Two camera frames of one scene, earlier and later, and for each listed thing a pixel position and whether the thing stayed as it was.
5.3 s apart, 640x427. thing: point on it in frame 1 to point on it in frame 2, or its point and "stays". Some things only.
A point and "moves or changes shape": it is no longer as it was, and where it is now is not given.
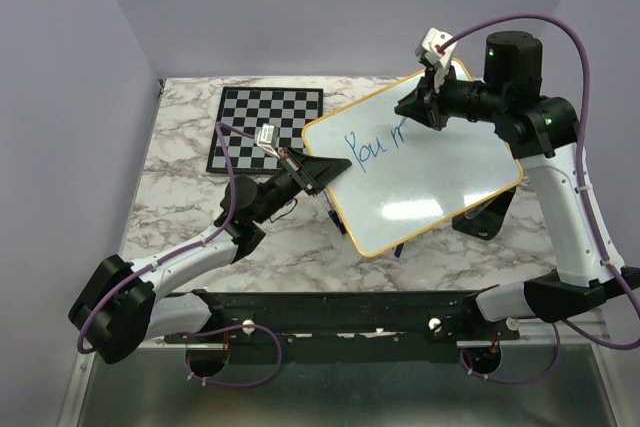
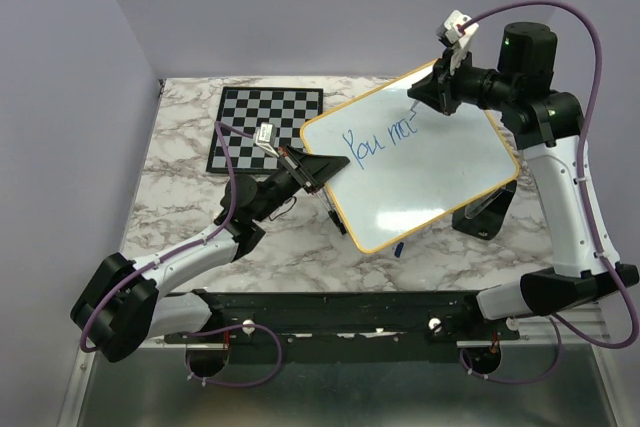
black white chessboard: [246, 109] stays
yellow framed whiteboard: [459, 74] moves or changes shape
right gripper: [425, 104] stays
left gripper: [315, 171] stays
